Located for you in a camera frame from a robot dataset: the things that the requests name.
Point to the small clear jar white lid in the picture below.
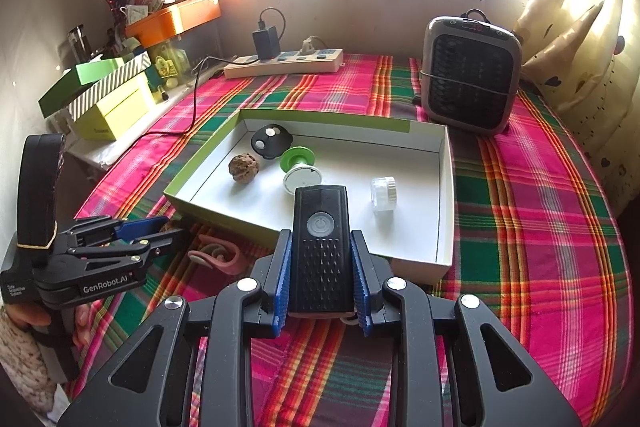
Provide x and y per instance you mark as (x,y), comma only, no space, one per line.
(382,192)

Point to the white plug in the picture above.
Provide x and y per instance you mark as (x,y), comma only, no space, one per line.
(309,47)

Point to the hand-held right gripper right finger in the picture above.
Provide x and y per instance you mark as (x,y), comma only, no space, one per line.
(361,282)

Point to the white mug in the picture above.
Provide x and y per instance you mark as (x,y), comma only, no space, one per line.
(135,14)

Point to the white and green round spool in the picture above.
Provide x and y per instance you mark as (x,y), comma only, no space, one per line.
(300,179)

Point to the green and white cardboard box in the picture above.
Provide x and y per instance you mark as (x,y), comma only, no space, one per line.
(350,167)

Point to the white side shelf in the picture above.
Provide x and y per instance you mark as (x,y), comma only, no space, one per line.
(95,152)

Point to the yellow-green clear container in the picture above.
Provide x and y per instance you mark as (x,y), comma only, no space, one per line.
(165,64)

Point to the brown walnut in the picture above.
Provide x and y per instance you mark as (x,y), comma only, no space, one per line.
(245,167)

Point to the orange plastic tray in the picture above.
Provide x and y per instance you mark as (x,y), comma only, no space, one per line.
(185,17)

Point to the green striped box lid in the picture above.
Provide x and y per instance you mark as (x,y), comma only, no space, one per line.
(90,74)

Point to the person's left forearm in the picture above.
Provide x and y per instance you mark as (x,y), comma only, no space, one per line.
(20,367)

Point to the black key fob remote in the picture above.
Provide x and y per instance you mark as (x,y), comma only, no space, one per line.
(272,144)

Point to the black charger adapter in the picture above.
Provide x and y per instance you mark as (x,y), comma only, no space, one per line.
(265,43)

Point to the grey space heater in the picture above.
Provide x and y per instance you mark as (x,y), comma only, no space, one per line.
(470,77)

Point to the pink green plaid blanket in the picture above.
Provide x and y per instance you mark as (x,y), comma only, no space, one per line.
(525,232)

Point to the cream heart print curtain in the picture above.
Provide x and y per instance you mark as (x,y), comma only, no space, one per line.
(590,57)

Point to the pink plastic clip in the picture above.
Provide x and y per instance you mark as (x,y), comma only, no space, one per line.
(230,264)

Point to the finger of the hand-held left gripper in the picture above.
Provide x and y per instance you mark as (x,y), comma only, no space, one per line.
(142,227)
(165,239)

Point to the person's left hand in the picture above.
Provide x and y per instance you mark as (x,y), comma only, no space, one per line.
(30,314)

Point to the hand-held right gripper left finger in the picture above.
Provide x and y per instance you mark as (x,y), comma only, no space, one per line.
(282,277)

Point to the beige power strip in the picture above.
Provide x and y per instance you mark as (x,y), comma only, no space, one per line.
(280,64)

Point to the black bike light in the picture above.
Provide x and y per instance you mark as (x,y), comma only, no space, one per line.
(322,257)

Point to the metal cup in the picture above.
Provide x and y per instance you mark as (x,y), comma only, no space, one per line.
(79,44)

